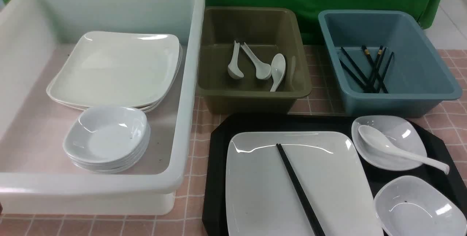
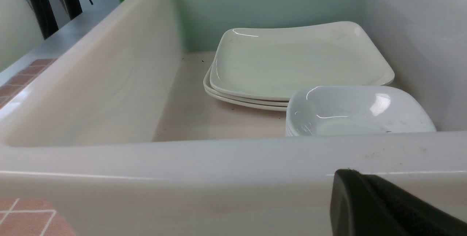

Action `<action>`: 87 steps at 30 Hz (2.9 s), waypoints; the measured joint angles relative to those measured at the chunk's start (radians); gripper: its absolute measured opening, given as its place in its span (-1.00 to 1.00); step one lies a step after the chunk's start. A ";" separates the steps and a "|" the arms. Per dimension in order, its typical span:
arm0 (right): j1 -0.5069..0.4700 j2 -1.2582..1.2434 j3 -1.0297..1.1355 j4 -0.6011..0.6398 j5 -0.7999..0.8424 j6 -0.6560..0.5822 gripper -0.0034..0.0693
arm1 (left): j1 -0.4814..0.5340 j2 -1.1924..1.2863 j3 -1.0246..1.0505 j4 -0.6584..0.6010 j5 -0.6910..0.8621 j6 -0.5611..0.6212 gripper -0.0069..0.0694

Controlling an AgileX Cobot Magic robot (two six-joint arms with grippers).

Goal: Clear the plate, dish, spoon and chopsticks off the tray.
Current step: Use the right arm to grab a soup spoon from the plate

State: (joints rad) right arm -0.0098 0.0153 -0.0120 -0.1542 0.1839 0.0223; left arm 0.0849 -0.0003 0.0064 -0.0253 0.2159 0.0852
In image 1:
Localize large white square plate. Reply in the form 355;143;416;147
225;131;384;236

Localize white ceramic spoon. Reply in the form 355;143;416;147
358;125;450;175

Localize black chopsticks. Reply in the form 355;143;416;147
276;143;325;236
337;45;395;94

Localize white bowl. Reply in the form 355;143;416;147
374;175;467;236
351;115;427;171

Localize white spoon left in bin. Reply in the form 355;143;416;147
227;40;244;80

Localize white spoon in bin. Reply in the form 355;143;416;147
270;53;286;92
227;40;244;80
240;43;271;80

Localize white spoon middle in bin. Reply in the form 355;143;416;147
240;43;271;80

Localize olive green plastic bin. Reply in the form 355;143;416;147
197;7;312;114

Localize white spoon right in bin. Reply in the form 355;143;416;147
270;53;286;92

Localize stack of white square plates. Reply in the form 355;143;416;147
46;31;182;108

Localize stack of white bowls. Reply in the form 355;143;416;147
63;106;151;174

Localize large white plastic bin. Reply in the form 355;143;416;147
1;0;205;216

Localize black chopsticks in blue bin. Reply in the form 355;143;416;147
337;45;395;94

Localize blue plastic bin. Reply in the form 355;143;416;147
318;9;462;117

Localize black plastic tray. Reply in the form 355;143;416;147
202;113;467;236

